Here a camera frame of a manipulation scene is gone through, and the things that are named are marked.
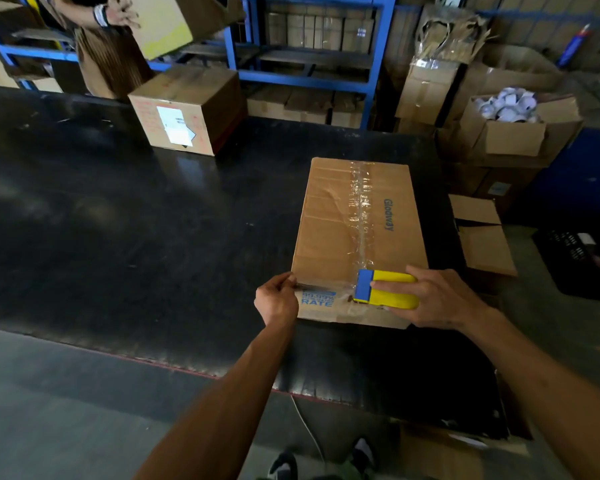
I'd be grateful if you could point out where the person's right forearm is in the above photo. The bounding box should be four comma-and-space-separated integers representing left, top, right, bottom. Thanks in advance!
462, 307, 600, 480

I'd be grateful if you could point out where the yellow and blue tape dispenser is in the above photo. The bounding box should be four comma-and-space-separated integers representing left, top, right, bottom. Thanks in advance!
352, 269, 421, 311

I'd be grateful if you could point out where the pile of white tape rolls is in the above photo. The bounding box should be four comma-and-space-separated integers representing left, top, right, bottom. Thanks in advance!
472, 87, 540, 124

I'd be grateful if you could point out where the person's left shoe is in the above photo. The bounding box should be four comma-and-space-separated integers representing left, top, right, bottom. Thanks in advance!
267, 452, 299, 480

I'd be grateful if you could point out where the row of small cardboard boxes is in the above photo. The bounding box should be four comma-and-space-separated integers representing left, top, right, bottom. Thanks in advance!
265, 2, 376, 55

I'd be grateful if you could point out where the white cable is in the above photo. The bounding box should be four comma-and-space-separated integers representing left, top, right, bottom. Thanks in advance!
290, 395, 327, 463

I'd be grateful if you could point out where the black plastic crate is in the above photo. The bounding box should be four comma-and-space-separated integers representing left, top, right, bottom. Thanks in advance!
532, 227, 600, 302

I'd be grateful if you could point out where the torn cardboard box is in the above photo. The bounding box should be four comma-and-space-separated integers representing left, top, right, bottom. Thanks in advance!
399, 420, 531, 480

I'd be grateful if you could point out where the folded brown corrugated cardboard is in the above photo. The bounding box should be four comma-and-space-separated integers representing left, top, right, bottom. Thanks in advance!
74, 26, 156, 101

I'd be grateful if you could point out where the person's left forearm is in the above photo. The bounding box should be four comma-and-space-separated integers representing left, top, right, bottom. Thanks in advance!
132, 319, 299, 480

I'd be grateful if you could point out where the blue and red tube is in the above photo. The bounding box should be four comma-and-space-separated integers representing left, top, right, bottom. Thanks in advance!
556, 24, 592, 69

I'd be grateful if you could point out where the blue bin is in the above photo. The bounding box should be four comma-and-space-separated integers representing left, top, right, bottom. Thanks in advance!
510, 127, 600, 230

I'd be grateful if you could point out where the cardboard box with open flaps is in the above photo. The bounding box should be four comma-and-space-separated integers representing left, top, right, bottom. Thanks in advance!
449, 195, 519, 277

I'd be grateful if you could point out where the another person's forearm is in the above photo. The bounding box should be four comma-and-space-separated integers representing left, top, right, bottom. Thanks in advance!
50, 0, 101, 28

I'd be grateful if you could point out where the cardboard box with small sticker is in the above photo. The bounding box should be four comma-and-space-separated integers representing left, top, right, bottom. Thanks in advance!
442, 160, 544, 216

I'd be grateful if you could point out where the large open cardboard box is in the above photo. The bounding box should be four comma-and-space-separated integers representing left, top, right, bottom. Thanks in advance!
450, 44, 564, 120

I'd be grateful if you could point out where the tall taped cardboard box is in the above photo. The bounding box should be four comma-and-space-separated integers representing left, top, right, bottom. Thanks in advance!
395, 60, 468, 127

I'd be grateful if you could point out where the bundle of brown paper bags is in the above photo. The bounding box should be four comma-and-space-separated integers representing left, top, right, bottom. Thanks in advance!
414, 5, 491, 66

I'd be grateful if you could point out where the person's shoe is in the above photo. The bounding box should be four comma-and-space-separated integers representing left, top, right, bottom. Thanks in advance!
350, 437, 378, 475
267, 452, 299, 480

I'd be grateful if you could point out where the person's left hand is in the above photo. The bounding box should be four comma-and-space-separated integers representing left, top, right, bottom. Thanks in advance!
254, 273, 300, 328

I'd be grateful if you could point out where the open cardboard box with yellow patch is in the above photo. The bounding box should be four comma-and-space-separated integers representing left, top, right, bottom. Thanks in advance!
125, 0, 246, 61

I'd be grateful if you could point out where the person's right hand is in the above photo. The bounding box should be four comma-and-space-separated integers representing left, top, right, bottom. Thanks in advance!
370, 266, 491, 332

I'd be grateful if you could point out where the blue metal shelf rack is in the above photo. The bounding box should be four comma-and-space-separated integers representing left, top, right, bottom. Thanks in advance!
0, 0, 236, 91
223, 0, 398, 131

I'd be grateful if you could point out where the open cardboard box holding rolls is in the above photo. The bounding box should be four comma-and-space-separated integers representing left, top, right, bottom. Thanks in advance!
459, 92, 585, 169

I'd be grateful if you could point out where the low cardboard box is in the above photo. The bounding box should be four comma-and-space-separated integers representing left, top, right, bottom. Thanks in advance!
331, 91, 366, 130
285, 87, 336, 125
246, 86, 294, 121

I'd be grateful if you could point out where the person's right shoe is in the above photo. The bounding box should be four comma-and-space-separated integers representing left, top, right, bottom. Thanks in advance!
350, 437, 378, 475

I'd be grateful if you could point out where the cardboard box with white label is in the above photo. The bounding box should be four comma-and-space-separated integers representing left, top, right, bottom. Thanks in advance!
128, 64, 247, 157

